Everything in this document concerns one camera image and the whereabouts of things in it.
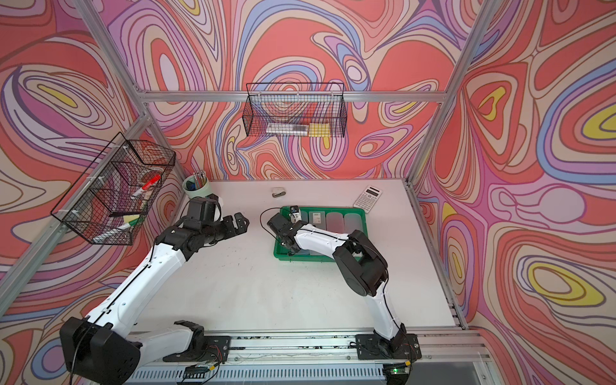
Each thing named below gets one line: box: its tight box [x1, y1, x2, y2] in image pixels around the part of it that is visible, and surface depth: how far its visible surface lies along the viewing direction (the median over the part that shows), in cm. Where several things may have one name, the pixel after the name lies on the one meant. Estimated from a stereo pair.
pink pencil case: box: [325, 211, 345, 234], surface depth 101 cm
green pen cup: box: [182, 170, 213, 199], surface depth 101 cm
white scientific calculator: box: [352, 184, 383, 215], surface depth 113 cm
